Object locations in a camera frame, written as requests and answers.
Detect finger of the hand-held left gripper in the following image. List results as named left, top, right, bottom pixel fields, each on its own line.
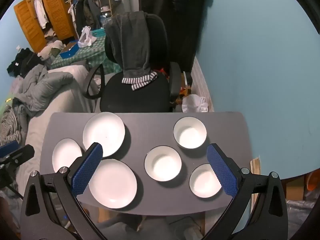
left=0, top=141, right=20, bottom=157
left=0, top=144, right=35, bottom=189

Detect white plate with dark rim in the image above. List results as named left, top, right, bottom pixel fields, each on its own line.
left=88, top=158, right=138, bottom=209
left=82, top=112, right=126, bottom=157
left=52, top=138, right=83, bottom=173

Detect grey garment with striped cuffs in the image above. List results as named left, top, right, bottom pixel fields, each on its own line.
left=105, top=11, right=158, bottom=91

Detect white hanging shirt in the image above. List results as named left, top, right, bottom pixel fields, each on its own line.
left=34, top=0, right=50, bottom=30

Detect orange toy clutter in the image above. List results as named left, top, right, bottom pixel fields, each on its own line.
left=175, top=85, right=193, bottom=105

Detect grey duvet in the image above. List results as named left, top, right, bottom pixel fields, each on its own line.
left=11, top=64, right=75, bottom=117

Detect dark jackets on rack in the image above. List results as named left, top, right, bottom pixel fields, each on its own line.
left=74, top=0, right=103, bottom=40

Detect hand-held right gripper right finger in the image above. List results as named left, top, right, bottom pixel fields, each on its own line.
left=200, top=143, right=290, bottom=240

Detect striped blanket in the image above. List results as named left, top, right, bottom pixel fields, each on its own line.
left=0, top=104, right=28, bottom=146

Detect black hanging coats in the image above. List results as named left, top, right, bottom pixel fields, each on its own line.
left=138, top=0, right=215, bottom=80

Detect white plastic bag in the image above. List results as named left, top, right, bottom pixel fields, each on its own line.
left=77, top=26, right=97, bottom=48

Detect beige clothing pile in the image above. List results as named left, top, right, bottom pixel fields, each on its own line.
left=37, top=40, right=64, bottom=61

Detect white bowl with dark rim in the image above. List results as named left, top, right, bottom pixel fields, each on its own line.
left=173, top=117, right=207, bottom=149
left=189, top=163, right=223, bottom=199
left=144, top=146, right=182, bottom=182

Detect wooden louvred wardrobe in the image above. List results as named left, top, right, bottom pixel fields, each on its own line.
left=14, top=0, right=78, bottom=53

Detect blue box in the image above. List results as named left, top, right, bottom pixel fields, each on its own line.
left=59, top=41, right=79, bottom=59

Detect light wooden board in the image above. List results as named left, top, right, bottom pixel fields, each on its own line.
left=250, top=157, right=261, bottom=205

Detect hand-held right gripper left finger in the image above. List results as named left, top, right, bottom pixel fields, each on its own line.
left=20, top=142, right=108, bottom=240

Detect grey plastic tarp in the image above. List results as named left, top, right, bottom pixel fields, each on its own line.
left=285, top=192, right=318, bottom=240

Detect black office chair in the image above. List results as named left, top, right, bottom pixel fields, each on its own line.
left=84, top=14, right=182, bottom=113

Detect grey bed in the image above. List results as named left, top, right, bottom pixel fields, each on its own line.
left=15, top=65, right=100, bottom=190

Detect white trash bag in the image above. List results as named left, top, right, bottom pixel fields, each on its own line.
left=182, top=94, right=209, bottom=113

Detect orange bucket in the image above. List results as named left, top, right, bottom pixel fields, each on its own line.
left=306, top=172, right=318, bottom=191

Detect black clothing pile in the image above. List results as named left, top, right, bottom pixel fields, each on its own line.
left=6, top=47, right=45, bottom=78

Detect green checkered tablecloth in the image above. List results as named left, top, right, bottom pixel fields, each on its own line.
left=50, top=36, right=123, bottom=75

